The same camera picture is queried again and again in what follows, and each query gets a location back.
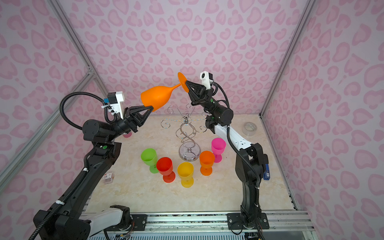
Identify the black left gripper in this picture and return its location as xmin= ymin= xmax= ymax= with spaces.
xmin=108 ymin=107 xmax=153 ymax=145

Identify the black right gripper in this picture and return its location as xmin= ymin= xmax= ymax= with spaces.
xmin=185 ymin=87 xmax=224 ymax=118

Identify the orange plastic wine glass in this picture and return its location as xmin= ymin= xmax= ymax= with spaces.
xmin=200 ymin=151 xmax=215 ymax=176
xmin=141 ymin=72 xmax=189 ymax=112

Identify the green plastic wine glass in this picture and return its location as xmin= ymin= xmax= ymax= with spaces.
xmin=141 ymin=148 xmax=159 ymax=174

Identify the magenta plastic wine glass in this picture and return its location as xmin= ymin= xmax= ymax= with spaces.
xmin=212 ymin=138 xmax=227 ymax=163

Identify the red plastic wine glass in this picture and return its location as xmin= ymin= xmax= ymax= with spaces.
xmin=156 ymin=157 xmax=176 ymax=183

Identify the yellow plastic wine glass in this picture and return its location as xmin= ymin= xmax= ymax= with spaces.
xmin=177 ymin=162 xmax=194 ymax=188

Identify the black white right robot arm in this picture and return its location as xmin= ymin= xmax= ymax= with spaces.
xmin=181 ymin=81 xmax=269 ymax=232

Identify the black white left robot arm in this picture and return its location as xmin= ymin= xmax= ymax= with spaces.
xmin=29 ymin=92 xmax=154 ymax=240

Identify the small red white packet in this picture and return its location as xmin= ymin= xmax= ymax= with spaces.
xmin=102 ymin=172 xmax=115 ymax=185

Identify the blue stapler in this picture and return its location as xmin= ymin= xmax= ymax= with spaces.
xmin=263 ymin=164 xmax=271 ymax=181

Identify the chrome wire wine glass rack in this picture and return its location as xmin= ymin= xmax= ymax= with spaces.
xmin=161 ymin=104 xmax=207 ymax=162

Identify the aluminium corner frame post left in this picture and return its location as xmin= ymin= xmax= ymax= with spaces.
xmin=46 ymin=1 xmax=109 ymax=98

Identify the aluminium corner frame post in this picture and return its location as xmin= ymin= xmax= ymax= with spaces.
xmin=259 ymin=0 xmax=319 ymax=119
xmin=46 ymin=1 xmax=109 ymax=98

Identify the aluminium diagonal frame bar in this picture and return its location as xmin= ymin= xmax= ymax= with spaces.
xmin=1 ymin=70 xmax=95 ymax=194

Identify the aluminium corner frame post right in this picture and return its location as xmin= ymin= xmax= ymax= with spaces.
xmin=259 ymin=0 xmax=319 ymax=119

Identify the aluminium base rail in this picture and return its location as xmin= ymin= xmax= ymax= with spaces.
xmin=56 ymin=209 xmax=319 ymax=240

